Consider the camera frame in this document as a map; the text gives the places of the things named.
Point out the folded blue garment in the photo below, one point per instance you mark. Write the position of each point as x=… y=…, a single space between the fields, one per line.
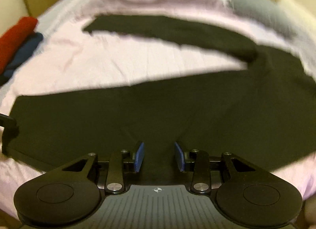
x=27 y=48

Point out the folded red garment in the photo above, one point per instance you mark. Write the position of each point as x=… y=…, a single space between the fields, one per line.
x=14 y=38

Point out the dark pants with brass button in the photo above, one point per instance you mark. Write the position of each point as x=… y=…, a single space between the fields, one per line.
x=172 y=95

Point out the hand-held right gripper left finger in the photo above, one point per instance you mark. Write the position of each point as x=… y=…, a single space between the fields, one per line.
x=139 y=156

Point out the bed with lavender pink bedspread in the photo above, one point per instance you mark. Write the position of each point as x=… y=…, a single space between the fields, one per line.
x=123 y=58

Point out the grey pillow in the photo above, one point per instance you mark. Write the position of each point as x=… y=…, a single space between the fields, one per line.
x=259 y=9

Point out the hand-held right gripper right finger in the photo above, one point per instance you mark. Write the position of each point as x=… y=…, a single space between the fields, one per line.
x=179 y=156

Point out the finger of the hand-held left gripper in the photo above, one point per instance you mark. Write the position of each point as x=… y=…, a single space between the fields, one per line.
x=7 y=121

